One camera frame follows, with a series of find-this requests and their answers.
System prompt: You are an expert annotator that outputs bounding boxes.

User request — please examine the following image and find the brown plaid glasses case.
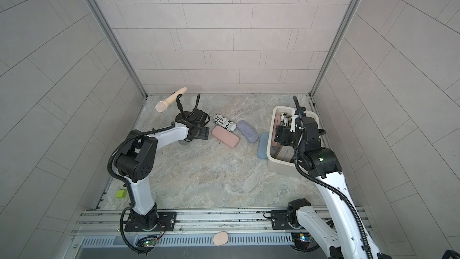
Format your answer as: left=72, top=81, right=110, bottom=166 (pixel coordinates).
left=276, top=146, right=295, bottom=163

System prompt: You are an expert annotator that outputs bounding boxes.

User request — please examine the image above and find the pink glasses case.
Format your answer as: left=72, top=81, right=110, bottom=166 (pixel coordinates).
left=212, top=126, right=240, bottom=148
left=272, top=115, right=281, bottom=141

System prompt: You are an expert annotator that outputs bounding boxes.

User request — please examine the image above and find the cream plastic storage box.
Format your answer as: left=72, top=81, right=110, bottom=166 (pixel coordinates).
left=267, top=106, right=301, bottom=178

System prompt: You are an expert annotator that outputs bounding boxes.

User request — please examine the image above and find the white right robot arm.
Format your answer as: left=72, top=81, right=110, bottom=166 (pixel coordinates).
left=275, top=109, right=388, bottom=259

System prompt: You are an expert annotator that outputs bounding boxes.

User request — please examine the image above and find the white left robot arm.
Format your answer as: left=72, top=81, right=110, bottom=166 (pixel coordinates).
left=107, top=109, right=210, bottom=218

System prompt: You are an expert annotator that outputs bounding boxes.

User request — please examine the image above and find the black microphone stand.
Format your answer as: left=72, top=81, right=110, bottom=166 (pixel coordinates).
left=175, top=93, right=191, bottom=122

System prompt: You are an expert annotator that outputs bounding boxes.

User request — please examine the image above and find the beige microphone head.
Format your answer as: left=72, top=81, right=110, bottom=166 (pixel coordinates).
left=155, top=87, right=188, bottom=113

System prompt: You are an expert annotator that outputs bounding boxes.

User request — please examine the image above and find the green small block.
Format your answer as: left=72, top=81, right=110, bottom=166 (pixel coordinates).
left=115, top=189, right=128, bottom=199

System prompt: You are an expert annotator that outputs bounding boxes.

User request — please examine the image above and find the right circuit board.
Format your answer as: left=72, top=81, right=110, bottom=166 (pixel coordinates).
left=291, top=233, right=320, bottom=253

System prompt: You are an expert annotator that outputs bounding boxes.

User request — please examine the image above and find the circuit board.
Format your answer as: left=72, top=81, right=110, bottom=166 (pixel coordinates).
left=136, top=236, right=158, bottom=248
left=291, top=233, right=320, bottom=253

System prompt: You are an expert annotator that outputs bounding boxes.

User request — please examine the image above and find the pink oval eraser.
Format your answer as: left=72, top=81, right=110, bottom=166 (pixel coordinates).
left=213, top=231, right=230, bottom=247

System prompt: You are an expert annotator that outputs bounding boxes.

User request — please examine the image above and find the left circuit board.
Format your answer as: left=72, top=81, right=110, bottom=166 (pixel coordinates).
left=136, top=236, right=158, bottom=248

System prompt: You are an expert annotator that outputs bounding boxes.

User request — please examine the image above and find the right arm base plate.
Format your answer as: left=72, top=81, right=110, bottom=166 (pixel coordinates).
left=268, top=210, right=299, bottom=230

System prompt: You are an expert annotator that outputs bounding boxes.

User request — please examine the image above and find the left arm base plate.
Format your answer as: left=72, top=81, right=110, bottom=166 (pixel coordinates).
left=123, top=210, right=177, bottom=232

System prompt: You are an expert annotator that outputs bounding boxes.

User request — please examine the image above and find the aluminium rail frame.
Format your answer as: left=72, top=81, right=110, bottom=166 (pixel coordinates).
left=69, top=206, right=373, bottom=238

